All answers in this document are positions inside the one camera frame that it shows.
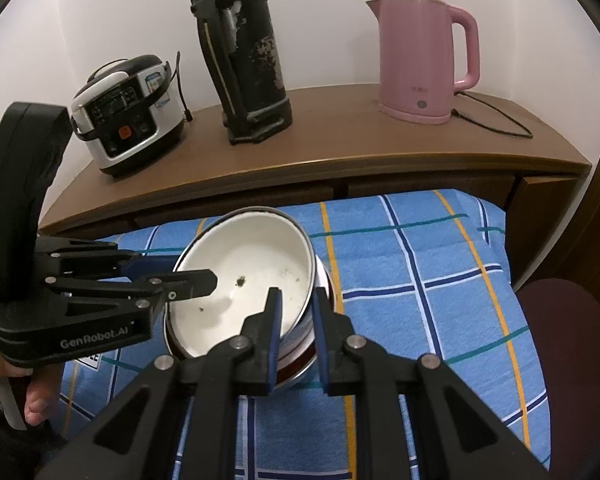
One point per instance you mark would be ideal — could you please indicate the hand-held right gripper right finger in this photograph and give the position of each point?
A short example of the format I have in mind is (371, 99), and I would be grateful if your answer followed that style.
(320, 335)

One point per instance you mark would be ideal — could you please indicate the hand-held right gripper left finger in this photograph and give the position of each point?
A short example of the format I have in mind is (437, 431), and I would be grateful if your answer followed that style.
(275, 335)

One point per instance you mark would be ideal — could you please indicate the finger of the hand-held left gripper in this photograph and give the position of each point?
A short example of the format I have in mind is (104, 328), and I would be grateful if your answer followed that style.
(150, 263)
(195, 284)

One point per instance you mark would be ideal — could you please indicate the stainless steel bowl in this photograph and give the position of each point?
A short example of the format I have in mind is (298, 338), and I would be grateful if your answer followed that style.
(295, 375)

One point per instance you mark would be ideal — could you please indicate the white dark-rimmed bowl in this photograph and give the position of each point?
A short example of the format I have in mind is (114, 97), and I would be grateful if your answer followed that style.
(250, 260)

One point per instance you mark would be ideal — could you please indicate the person's left hand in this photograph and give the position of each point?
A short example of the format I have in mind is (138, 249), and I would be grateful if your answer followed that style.
(37, 400)

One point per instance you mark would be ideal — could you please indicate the white cloth label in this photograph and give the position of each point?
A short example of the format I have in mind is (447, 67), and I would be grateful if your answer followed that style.
(92, 360)

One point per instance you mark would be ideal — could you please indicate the white black rice cooker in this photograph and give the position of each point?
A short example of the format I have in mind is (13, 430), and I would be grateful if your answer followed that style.
(130, 135)

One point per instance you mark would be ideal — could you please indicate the blue plaid cloth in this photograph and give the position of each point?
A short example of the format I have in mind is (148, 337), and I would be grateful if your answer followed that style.
(430, 260)

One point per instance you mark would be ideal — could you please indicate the brown wooden cabinet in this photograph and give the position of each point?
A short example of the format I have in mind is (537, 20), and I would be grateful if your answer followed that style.
(380, 150)

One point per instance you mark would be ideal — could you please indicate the black thermos flask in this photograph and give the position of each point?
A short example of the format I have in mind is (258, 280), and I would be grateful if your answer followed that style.
(255, 75)

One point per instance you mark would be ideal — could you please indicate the maroon chair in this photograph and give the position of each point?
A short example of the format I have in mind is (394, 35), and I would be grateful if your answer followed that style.
(565, 340)

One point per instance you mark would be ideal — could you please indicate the pink electric kettle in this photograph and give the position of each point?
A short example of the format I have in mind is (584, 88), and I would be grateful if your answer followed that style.
(410, 60)

